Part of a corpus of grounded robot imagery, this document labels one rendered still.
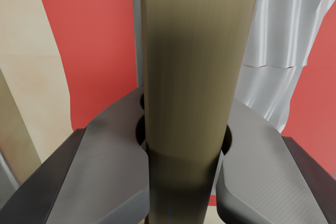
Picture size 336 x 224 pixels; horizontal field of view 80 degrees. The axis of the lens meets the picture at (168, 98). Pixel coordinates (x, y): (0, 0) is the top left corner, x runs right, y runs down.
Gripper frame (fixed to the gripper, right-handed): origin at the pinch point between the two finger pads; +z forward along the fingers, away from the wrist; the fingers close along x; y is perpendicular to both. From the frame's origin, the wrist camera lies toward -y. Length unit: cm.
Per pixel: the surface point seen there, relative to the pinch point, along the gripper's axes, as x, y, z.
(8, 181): -16.0, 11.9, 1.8
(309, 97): 12.0, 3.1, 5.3
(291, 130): 11.7, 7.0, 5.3
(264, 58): 6.7, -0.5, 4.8
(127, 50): -4.1, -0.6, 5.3
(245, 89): 5.8, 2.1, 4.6
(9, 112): -15.2, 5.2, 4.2
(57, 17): -9.2, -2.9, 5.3
